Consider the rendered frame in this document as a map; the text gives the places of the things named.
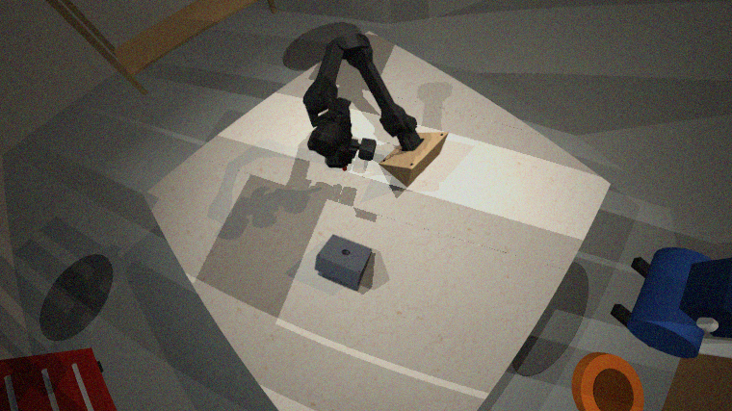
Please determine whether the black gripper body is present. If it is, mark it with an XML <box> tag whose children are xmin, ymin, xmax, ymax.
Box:
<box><xmin>307</xmin><ymin>129</ymin><xmax>377</xmax><ymax>161</ymax></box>

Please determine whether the grey square panel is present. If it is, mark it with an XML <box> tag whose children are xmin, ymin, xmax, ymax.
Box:
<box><xmin>314</xmin><ymin>234</ymin><xmax>372</xmax><ymax>291</ymax></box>

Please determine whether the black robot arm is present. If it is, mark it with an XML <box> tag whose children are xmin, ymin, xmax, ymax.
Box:
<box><xmin>302</xmin><ymin>34</ymin><xmax>424</xmax><ymax>168</ymax></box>

